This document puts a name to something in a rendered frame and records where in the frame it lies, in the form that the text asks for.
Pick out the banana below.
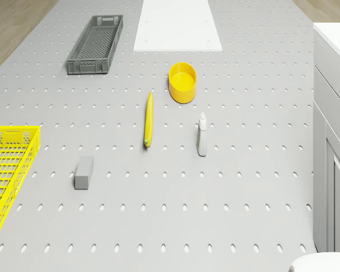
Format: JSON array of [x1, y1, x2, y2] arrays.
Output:
[[143, 91, 154, 151]]

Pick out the small white bottle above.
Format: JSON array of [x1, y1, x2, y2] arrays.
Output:
[[197, 112, 208, 157]]

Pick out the yellow bowl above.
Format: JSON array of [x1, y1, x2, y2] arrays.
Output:
[[168, 62, 198, 104]]

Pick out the grey cube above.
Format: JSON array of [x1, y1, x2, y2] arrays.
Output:
[[74, 155, 94, 190]]

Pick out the white board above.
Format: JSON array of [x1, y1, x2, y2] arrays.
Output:
[[133, 0, 223, 53]]

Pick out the dark grey basket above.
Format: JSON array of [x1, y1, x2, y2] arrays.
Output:
[[67, 15, 124, 75]]

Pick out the yellow basket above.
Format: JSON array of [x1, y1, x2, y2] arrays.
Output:
[[0, 125, 42, 245]]

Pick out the white cabinet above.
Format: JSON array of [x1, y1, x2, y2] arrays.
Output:
[[313, 22, 340, 257]]

